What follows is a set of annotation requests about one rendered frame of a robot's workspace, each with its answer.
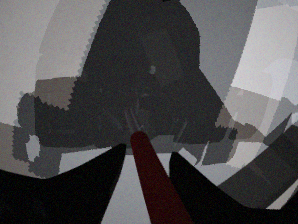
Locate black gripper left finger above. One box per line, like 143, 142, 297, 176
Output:
0, 143, 126, 224

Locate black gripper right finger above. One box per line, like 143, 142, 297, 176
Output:
169, 152, 298, 224

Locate dark red peg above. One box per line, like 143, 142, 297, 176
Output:
130, 132, 194, 224

